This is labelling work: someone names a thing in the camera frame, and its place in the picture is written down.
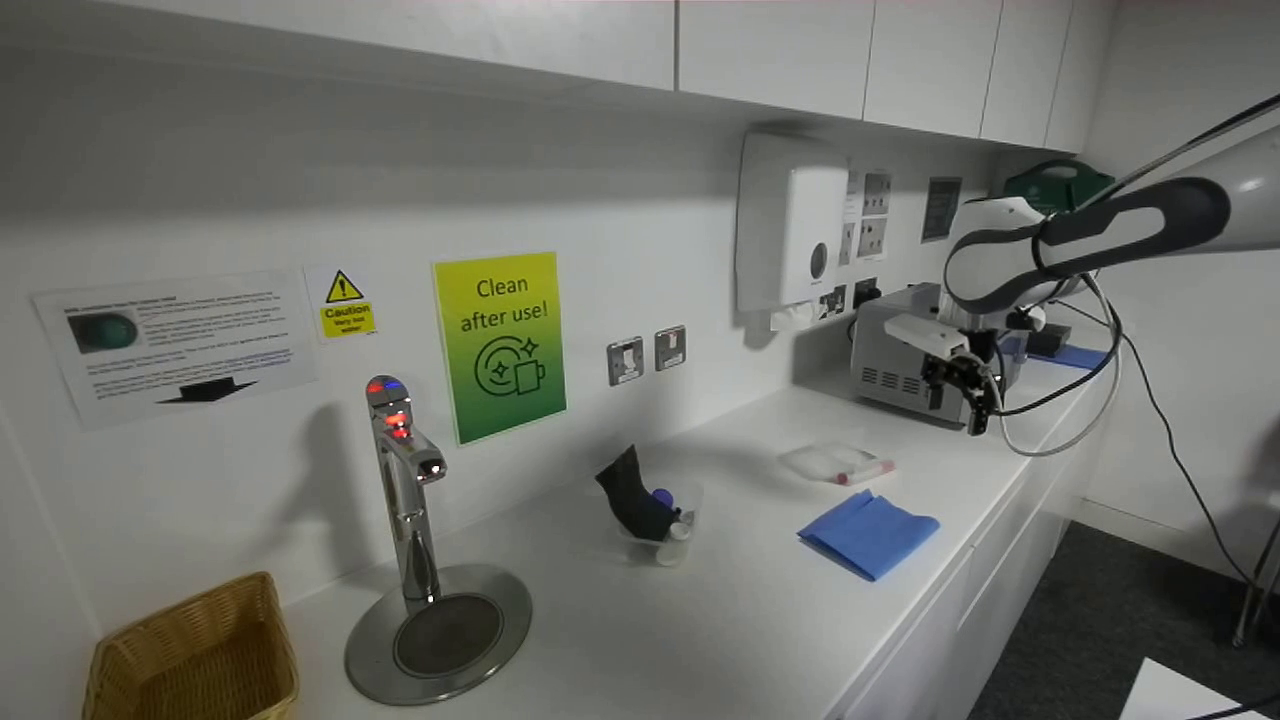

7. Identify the red marker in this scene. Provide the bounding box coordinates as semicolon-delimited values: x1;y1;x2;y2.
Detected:
832;464;891;485

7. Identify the white instruction sheet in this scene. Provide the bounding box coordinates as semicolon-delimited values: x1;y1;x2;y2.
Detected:
32;273;314;429

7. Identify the wall power socket pair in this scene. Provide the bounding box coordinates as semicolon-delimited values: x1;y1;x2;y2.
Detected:
604;323;686;384

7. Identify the green clean after use sign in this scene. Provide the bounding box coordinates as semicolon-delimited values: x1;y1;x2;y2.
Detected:
434;253;569;444

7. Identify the blue folded cloth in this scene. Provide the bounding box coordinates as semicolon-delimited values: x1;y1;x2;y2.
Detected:
800;492;939;580

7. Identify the black phone stand object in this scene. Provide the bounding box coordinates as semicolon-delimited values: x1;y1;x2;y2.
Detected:
597;448;697;544

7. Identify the white paper towel dispenser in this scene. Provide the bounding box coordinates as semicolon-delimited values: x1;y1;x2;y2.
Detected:
734;133;846;330

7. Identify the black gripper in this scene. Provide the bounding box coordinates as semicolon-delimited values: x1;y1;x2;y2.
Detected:
924;351;994;412

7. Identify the blue cloth far counter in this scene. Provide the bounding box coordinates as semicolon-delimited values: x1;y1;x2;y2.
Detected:
1047;343;1111;374

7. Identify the chrome tap with drain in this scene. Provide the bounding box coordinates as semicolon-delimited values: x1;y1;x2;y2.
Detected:
344;378;532;707

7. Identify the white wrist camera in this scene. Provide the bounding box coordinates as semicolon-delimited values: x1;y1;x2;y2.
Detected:
882;312;966;362

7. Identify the grey metal appliance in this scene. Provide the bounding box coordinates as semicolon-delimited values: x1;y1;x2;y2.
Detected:
846;285;975;429

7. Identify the yellow warning sticker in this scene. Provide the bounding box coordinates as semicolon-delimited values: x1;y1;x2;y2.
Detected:
319;269;375;342

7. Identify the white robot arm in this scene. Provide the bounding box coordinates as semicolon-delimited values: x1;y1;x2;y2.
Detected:
945;96;1280;316

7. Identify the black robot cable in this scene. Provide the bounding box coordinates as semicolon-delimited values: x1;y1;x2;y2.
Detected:
990;273;1280;598

